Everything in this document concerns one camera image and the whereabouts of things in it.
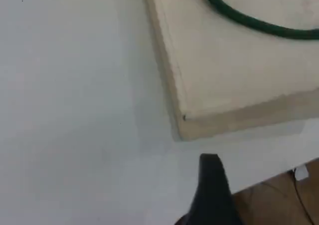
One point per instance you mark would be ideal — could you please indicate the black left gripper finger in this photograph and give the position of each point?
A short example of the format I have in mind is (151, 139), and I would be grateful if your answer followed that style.
(211, 192)

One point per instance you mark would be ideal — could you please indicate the small white object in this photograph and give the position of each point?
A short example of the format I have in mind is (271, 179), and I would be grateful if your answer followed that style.
(301, 173)

